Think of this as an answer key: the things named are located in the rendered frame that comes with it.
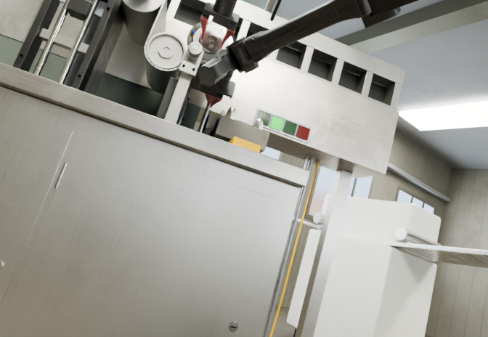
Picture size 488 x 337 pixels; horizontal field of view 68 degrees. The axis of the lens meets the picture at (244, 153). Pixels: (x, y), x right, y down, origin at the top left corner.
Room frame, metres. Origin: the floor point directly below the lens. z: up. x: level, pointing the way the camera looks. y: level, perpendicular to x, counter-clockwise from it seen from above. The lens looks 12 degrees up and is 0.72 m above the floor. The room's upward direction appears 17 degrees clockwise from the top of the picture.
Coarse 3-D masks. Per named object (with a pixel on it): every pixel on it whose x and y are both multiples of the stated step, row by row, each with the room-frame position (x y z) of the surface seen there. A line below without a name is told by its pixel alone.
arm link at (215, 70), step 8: (240, 40) 0.87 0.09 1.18; (224, 56) 0.89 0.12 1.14; (232, 56) 0.91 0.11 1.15; (208, 64) 0.89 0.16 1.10; (216, 64) 0.87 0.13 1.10; (224, 64) 0.89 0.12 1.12; (232, 64) 0.91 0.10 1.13; (256, 64) 0.90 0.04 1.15; (200, 72) 0.91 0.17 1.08; (208, 72) 0.89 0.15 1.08; (216, 72) 0.88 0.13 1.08; (224, 72) 0.89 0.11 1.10; (240, 72) 0.93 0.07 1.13; (200, 80) 0.92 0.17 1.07; (208, 80) 0.91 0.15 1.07; (216, 80) 0.90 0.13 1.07
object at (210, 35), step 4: (208, 32) 1.04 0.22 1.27; (212, 32) 1.04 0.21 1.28; (216, 32) 1.05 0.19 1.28; (200, 36) 1.04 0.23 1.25; (204, 36) 1.04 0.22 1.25; (208, 36) 1.05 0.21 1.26; (212, 36) 1.05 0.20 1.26; (216, 36) 1.05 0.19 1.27; (220, 36) 1.05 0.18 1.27; (200, 40) 1.04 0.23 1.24; (204, 40) 1.04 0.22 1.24; (208, 40) 1.04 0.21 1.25; (212, 40) 1.05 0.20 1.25; (216, 40) 1.05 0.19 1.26; (220, 40) 1.05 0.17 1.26; (204, 44) 1.04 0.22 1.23; (208, 44) 1.04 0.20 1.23; (216, 44) 1.05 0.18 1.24; (220, 44) 1.05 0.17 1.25; (204, 48) 1.04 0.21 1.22; (208, 48) 1.05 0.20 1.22; (212, 48) 1.05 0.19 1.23; (216, 48) 1.05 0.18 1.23; (220, 48) 1.05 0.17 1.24; (208, 52) 1.06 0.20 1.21; (212, 52) 1.06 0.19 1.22; (216, 52) 1.07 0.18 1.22
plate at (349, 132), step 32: (0, 0) 1.26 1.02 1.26; (32, 0) 1.27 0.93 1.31; (0, 32) 1.26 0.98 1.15; (64, 32) 1.30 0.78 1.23; (128, 64) 1.34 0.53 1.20; (192, 96) 1.39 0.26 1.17; (224, 96) 1.41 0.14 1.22; (256, 96) 1.44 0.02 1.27; (288, 96) 1.46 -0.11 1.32; (320, 96) 1.48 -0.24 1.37; (352, 96) 1.51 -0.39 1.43; (320, 128) 1.49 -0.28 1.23; (352, 128) 1.52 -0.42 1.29; (384, 128) 1.54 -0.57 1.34; (320, 160) 1.65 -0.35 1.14; (352, 160) 1.52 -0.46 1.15; (384, 160) 1.55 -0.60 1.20
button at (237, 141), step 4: (232, 140) 0.83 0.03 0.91; (236, 140) 0.83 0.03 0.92; (240, 140) 0.83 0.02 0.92; (244, 140) 0.83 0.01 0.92; (236, 144) 0.83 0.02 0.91; (240, 144) 0.83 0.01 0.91; (244, 144) 0.83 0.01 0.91; (248, 144) 0.84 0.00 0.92; (252, 144) 0.84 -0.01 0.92; (248, 148) 0.84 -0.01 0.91; (252, 148) 0.84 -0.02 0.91; (256, 148) 0.84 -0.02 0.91; (260, 148) 0.84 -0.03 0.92; (256, 152) 0.84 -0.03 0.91
